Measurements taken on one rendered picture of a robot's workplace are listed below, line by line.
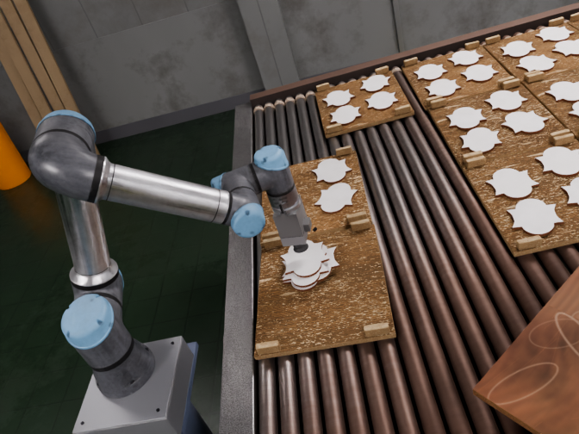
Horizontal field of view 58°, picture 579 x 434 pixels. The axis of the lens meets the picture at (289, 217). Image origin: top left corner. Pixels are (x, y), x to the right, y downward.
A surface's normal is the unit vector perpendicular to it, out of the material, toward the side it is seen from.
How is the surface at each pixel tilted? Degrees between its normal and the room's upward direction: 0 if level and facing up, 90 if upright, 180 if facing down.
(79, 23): 90
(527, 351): 0
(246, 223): 89
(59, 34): 90
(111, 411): 1
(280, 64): 90
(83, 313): 6
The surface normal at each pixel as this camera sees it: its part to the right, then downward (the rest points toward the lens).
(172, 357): -0.27, -0.76
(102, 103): 0.01, 0.62
